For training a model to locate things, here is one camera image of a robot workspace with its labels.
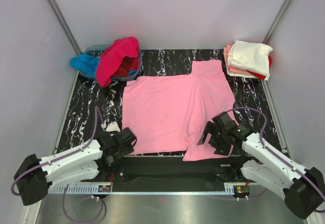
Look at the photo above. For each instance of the left aluminium corner post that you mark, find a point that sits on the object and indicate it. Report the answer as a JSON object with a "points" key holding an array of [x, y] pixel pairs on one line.
{"points": [[67, 31]]}

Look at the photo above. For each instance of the blue plastic basket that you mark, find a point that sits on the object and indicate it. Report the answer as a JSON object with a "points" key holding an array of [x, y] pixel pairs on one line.
{"points": [[97, 50]]}

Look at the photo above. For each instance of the aluminium front rail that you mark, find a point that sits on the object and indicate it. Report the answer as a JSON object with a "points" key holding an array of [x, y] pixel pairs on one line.
{"points": [[59, 175]]}

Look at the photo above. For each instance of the magenta t-shirt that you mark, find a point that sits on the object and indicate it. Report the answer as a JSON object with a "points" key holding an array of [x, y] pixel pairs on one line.
{"points": [[112, 57]]}

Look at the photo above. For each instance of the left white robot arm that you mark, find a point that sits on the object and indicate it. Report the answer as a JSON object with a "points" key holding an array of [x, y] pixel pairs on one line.
{"points": [[36, 177]]}

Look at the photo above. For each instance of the right aluminium corner post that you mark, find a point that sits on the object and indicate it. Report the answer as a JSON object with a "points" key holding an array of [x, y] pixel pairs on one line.
{"points": [[275, 23]]}

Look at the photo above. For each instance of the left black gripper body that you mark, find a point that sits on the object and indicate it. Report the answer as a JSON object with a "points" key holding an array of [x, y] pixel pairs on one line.
{"points": [[119, 150]]}

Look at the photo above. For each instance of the aluminium corner post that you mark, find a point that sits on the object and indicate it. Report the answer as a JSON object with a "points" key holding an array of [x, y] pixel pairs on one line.
{"points": [[275, 23], [67, 31]]}

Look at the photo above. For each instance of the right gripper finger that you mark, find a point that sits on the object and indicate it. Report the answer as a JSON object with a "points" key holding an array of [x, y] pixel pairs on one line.
{"points": [[222, 150], [209, 129]]}

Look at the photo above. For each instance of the red folded t-shirt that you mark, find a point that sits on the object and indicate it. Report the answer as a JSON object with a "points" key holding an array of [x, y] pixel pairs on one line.
{"points": [[263, 75]]}

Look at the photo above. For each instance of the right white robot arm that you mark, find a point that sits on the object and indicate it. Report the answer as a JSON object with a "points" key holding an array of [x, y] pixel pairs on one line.
{"points": [[301, 189]]}

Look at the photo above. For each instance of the peach folded t-shirt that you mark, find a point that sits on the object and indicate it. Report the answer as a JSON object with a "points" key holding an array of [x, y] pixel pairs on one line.
{"points": [[234, 72]]}

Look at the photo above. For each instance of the white slotted cable duct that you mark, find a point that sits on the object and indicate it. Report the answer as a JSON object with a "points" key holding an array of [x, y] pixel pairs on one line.
{"points": [[97, 189]]}

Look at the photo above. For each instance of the light pink t-shirt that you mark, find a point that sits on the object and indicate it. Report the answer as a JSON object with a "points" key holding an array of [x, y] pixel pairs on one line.
{"points": [[169, 113]]}

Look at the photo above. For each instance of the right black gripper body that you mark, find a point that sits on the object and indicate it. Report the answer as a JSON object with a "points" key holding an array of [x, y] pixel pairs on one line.
{"points": [[214, 137]]}

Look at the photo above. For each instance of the dark red t-shirt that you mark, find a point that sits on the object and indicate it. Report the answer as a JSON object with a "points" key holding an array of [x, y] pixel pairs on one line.
{"points": [[128, 67]]}

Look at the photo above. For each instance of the blue t-shirt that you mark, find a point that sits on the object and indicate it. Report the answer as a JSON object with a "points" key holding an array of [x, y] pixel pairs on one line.
{"points": [[86, 65]]}

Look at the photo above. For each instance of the white folded t-shirt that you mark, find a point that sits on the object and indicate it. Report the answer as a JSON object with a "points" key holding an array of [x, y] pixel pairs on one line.
{"points": [[249, 56]]}

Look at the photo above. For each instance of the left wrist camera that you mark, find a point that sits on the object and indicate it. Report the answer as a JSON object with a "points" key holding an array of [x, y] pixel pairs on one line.
{"points": [[112, 127]]}

